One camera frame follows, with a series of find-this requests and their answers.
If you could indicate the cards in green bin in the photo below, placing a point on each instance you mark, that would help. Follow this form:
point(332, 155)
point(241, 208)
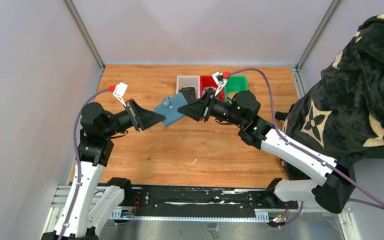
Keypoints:
point(230, 95)

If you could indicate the red plastic bin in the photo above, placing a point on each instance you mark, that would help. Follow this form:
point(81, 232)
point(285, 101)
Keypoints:
point(207, 82)

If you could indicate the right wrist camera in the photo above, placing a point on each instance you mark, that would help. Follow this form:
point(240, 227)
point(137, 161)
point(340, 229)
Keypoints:
point(220, 81)

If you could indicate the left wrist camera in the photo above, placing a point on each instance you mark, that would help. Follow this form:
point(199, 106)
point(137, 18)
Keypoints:
point(119, 92)

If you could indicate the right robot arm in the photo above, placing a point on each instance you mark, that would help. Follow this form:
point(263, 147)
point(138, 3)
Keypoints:
point(324, 186)

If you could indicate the white plastic bin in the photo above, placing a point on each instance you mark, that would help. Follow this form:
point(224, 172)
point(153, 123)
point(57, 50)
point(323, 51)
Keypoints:
point(185, 81)

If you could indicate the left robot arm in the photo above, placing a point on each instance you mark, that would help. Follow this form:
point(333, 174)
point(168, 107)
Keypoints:
point(82, 219)

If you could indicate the black wallet in white bin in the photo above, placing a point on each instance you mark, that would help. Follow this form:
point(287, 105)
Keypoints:
point(189, 93)

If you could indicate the black floral blanket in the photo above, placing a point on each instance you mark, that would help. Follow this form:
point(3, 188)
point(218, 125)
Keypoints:
point(342, 115)

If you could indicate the blue card holder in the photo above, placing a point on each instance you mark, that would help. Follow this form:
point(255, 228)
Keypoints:
point(169, 108)

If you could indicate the green plastic bin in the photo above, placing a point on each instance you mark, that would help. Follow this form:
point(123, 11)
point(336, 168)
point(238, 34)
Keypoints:
point(236, 83)

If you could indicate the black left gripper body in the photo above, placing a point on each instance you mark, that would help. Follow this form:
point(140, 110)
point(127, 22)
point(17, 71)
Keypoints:
point(134, 115)

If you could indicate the white card in red bin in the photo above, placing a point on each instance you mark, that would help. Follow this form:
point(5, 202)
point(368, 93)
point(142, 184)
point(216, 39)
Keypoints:
point(208, 89)

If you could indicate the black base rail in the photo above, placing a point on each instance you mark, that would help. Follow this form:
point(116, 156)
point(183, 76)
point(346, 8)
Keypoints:
point(199, 203)

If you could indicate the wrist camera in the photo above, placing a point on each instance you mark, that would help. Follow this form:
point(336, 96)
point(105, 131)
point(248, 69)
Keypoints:
point(220, 81)
point(119, 92)

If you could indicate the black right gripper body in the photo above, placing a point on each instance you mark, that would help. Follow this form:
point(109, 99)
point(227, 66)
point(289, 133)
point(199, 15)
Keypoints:
point(205, 106)

